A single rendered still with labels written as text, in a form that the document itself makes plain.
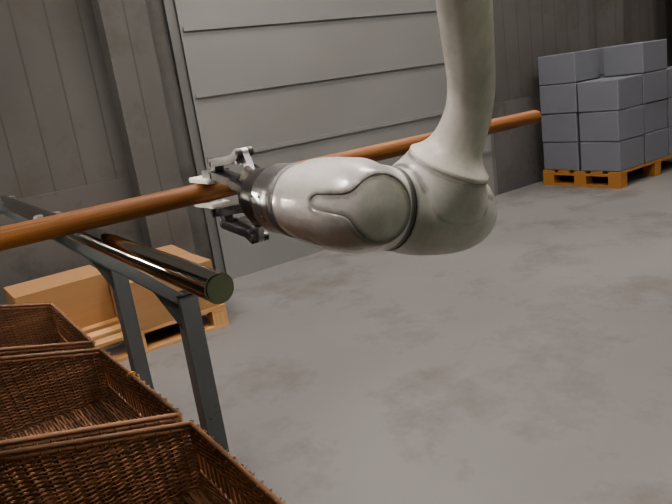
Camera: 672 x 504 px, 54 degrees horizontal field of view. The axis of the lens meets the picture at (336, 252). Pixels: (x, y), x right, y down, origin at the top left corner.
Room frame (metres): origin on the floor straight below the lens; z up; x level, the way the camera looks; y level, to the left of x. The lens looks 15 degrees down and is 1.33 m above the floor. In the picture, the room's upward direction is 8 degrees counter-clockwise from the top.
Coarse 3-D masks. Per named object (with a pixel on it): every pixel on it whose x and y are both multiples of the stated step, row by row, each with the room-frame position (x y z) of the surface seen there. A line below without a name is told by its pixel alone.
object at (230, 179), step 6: (228, 168) 0.97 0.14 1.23; (210, 174) 0.95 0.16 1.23; (216, 174) 0.93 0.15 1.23; (222, 174) 0.93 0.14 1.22; (228, 174) 0.92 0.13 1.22; (234, 174) 0.92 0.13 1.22; (216, 180) 0.93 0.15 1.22; (222, 180) 0.92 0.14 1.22; (228, 180) 0.90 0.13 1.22; (234, 180) 0.89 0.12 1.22; (234, 186) 0.88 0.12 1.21; (240, 186) 0.86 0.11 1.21
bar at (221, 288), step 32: (96, 256) 1.21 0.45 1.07; (128, 256) 0.76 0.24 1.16; (160, 256) 0.69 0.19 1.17; (128, 288) 1.69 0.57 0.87; (160, 288) 1.27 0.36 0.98; (192, 288) 0.60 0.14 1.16; (224, 288) 0.58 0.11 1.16; (128, 320) 1.68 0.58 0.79; (192, 320) 1.28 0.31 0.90; (128, 352) 1.69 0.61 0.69; (192, 352) 1.28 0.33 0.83; (192, 384) 1.30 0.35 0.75; (224, 448) 1.29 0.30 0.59
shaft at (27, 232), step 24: (504, 120) 1.37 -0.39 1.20; (528, 120) 1.41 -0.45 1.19; (384, 144) 1.19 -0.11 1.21; (408, 144) 1.21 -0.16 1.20; (168, 192) 0.95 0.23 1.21; (192, 192) 0.96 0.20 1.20; (216, 192) 0.98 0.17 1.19; (48, 216) 0.86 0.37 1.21; (72, 216) 0.86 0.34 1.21; (96, 216) 0.88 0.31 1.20; (120, 216) 0.90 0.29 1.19; (144, 216) 0.93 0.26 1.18; (0, 240) 0.81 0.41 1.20; (24, 240) 0.83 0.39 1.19
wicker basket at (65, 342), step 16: (16, 304) 2.11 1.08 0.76; (32, 304) 2.14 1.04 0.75; (48, 304) 2.16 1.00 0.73; (0, 320) 2.08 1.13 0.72; (16, 320) 2.10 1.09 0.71; (32, 320) 2.13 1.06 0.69; (48, 320) 2.16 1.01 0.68; (64, 320) 1.98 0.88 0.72; (0, 336) 2.08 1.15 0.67; (16, 336) 2.10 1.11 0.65; (32, 336) 2.12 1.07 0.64; (48, 336) 2.15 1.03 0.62; (64, 336) 2.07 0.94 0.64; (80, 336) 1.79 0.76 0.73; (0, 352) 1.59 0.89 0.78; (16, 352) 1.61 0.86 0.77; (32, 352) 1.63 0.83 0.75
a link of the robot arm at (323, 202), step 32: (320, 160) 0.71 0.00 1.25; (352, 160) 0.68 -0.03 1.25; (288, 192) 0.71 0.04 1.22; (320, 192) 0.66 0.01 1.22; (352, 192) 0.64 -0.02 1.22; (384, 192) 0.65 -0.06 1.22; (288, 224) 0.71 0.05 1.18; (320, 224) 0.66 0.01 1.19; (352, 224) 0.63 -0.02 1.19; (384, 224) 0.64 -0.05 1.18
